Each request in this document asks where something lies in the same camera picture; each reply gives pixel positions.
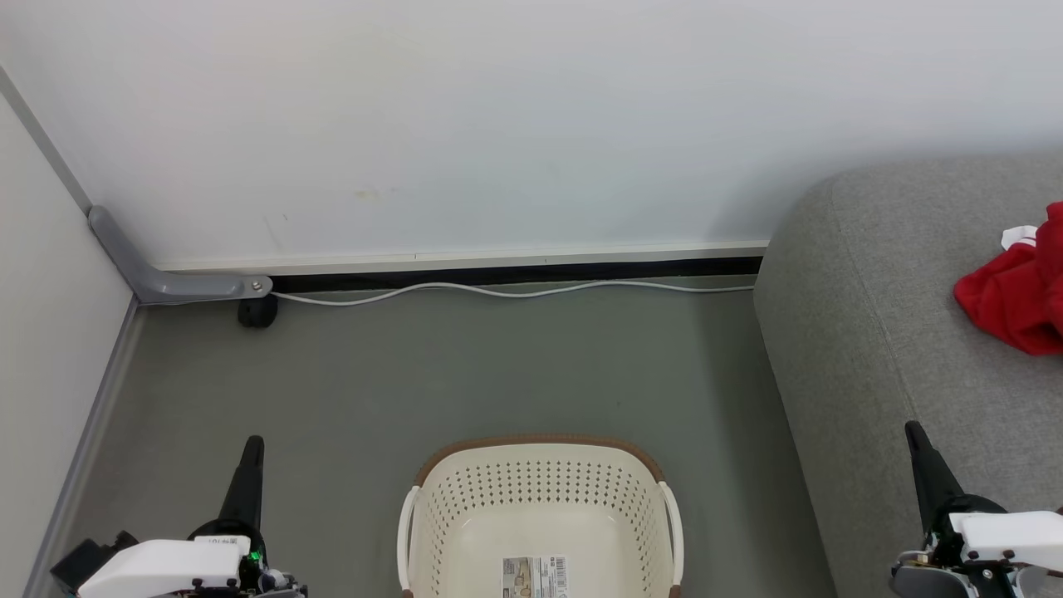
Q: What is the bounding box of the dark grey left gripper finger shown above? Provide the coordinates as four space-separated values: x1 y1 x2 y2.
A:
218 435 266 532

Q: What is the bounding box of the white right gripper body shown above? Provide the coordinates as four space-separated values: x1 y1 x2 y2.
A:
890 494 1063 598

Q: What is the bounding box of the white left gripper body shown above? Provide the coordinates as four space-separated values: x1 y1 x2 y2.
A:
77 519 310 598

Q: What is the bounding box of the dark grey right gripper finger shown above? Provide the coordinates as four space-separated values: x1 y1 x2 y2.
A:
904 420 971 532

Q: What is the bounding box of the plain red garment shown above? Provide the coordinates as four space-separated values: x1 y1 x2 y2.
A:
953 241 1063 356

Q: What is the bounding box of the grey fabric sofa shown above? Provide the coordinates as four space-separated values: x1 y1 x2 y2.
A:
753 152 1063 598

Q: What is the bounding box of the black caster wheel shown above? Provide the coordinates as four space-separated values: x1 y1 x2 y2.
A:
238 295 280 329

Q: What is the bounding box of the white partition panel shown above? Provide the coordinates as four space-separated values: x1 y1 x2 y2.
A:
0 66 142 598

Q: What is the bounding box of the cream perforated laundry basket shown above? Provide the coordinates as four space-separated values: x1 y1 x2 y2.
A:
396 434 685 598

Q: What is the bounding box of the printed basket label sticker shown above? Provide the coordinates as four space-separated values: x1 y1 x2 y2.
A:
501 556 570 598

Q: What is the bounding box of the black and white baseboard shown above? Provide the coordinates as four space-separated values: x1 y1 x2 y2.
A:
154 241 769 293

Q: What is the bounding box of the grey metal partition bracket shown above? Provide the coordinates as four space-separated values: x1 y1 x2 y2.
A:
87 205 274 306

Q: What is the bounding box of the thin white floor cable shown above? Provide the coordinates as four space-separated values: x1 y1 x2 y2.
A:
270 281 757 307

